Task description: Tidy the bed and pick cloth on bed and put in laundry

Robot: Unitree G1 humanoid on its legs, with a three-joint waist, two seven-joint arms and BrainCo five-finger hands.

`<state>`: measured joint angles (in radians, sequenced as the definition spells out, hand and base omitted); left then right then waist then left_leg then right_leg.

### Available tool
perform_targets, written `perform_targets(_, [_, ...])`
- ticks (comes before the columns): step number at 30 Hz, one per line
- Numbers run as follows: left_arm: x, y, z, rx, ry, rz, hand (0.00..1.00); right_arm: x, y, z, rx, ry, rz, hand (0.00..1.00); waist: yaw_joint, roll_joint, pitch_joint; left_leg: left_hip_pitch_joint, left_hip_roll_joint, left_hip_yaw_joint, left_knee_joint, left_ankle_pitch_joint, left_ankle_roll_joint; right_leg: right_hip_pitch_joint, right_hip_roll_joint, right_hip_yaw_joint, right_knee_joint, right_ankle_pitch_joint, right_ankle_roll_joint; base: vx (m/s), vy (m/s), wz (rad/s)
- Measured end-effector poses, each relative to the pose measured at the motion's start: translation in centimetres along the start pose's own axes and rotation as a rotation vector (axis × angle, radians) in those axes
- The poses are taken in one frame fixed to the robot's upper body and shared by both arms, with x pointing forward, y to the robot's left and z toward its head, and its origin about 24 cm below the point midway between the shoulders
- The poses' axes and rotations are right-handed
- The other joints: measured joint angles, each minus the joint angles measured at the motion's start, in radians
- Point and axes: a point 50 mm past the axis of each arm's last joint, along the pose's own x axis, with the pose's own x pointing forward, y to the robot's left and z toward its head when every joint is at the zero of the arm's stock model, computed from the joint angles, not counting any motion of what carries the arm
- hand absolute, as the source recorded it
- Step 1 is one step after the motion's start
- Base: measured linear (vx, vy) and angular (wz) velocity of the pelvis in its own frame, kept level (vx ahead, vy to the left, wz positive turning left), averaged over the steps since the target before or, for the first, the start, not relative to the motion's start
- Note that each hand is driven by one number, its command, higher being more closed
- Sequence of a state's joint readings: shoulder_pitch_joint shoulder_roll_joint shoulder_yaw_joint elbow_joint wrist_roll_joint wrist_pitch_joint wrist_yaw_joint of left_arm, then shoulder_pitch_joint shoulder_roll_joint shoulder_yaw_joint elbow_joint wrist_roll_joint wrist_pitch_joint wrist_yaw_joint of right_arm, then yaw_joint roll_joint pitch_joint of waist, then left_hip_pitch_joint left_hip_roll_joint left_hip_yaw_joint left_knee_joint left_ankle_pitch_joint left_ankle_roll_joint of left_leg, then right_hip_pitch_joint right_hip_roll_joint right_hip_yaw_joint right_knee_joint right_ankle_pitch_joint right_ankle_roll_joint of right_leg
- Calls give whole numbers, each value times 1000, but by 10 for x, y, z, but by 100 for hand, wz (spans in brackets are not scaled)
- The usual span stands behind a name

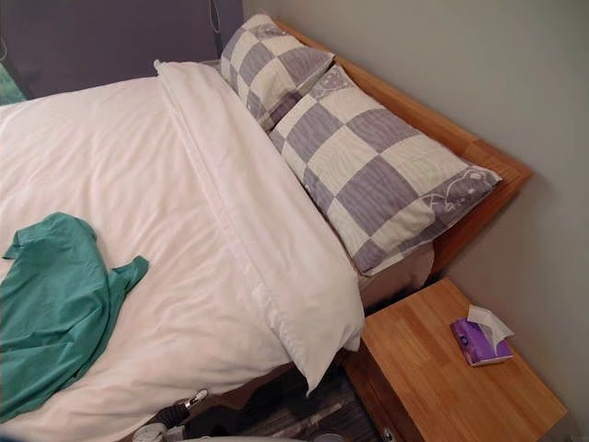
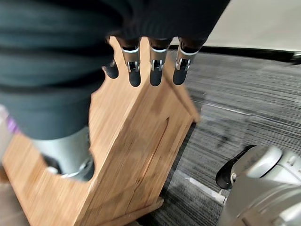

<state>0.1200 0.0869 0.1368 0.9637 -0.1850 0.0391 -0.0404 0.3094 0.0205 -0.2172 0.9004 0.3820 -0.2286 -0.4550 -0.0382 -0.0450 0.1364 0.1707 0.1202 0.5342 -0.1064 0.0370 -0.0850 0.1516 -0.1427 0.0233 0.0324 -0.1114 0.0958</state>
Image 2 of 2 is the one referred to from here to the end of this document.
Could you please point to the right robot hand black cloth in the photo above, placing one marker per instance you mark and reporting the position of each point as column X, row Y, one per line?
column 54, row 58

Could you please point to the purple and white object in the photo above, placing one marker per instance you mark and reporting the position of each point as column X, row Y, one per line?
column 11, row 126

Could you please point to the black wall baseboard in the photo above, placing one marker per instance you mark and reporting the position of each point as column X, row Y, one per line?
column 235, row 50

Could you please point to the silver robot leg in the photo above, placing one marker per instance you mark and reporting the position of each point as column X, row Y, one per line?
column 270, row 200

